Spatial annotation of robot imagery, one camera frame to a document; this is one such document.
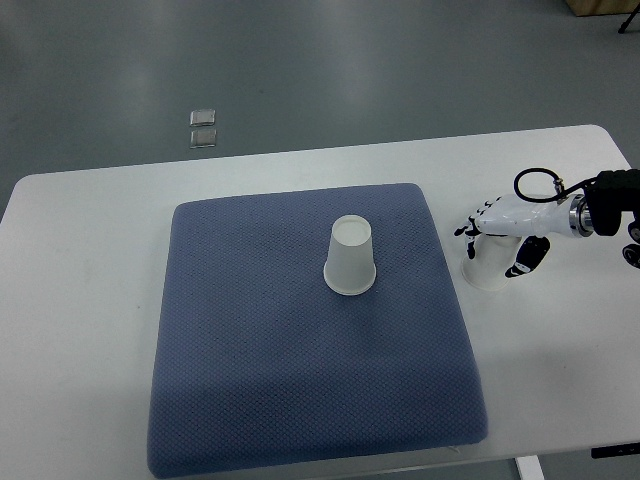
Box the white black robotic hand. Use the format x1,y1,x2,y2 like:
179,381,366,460
454,194,593,279

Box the white paper cup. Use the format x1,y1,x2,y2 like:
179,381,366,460
323,215,377,296
461,234,521,292

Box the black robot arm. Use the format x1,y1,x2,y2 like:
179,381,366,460
584,169,639,268

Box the white paper cup on cushion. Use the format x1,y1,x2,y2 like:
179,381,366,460
323,215,377,296

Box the cardboard box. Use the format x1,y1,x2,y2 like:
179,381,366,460
565,0,638,17

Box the black tripod leg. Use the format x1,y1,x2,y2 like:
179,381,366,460
618,5,640,34

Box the white table leg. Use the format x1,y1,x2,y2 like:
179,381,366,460
515,455,545,480

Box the black table control panel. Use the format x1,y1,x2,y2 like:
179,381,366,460
590,442,640,459

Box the blue fabric cushion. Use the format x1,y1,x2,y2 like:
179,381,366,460
147,183,488,478

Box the lower metal floor plate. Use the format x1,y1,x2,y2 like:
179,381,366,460
190,128,217,149

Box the metal floor plate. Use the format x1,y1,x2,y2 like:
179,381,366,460
190,109,216,127
190,128,217,149

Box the upper metal floor plate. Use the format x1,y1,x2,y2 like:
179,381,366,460
190,109,216,127

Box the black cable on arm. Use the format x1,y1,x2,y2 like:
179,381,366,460
513,167,599,203

